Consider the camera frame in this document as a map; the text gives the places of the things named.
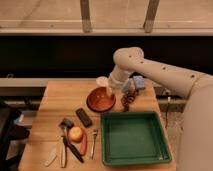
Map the purple bowl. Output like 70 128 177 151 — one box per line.
87 100 115 113

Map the black rectangular remote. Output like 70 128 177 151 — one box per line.
76 108 92 128

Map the dark red bead chain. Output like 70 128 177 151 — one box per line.
120 89 139 112

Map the white lidded cup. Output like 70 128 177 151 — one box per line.
96 76 109 87

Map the orange carrot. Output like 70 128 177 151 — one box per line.
80 130 87 156

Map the red yellow apple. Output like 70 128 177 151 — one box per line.
68 126 83 142

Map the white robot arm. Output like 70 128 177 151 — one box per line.
109 47 213 171

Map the orange bowl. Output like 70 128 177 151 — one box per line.
86 87 116 103

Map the green plastic tray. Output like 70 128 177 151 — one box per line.
101 112 172 166

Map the blue cup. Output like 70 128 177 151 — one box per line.
121 78 132 93

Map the cream handled knife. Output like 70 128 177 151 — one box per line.
60 137 66 168

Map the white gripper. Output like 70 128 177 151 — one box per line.
106 66 131 97

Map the silver fork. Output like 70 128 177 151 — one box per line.
90 129 99 160

